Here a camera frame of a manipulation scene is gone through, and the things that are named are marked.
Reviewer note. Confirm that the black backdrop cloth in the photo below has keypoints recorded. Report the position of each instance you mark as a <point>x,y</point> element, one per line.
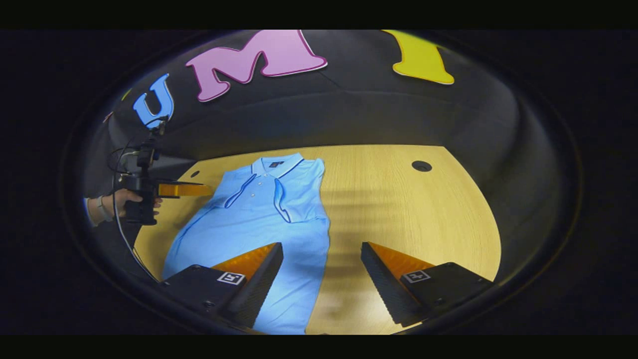
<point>374,114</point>

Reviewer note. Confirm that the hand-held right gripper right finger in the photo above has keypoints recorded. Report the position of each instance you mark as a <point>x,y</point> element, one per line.
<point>386,284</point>

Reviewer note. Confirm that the light blue T-shirt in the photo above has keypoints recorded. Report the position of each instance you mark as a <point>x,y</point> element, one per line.
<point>259,234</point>

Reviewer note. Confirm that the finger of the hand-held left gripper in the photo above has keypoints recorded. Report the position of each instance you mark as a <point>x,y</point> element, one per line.
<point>187,190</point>

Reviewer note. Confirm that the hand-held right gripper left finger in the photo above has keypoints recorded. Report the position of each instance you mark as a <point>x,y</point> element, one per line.
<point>259,284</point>

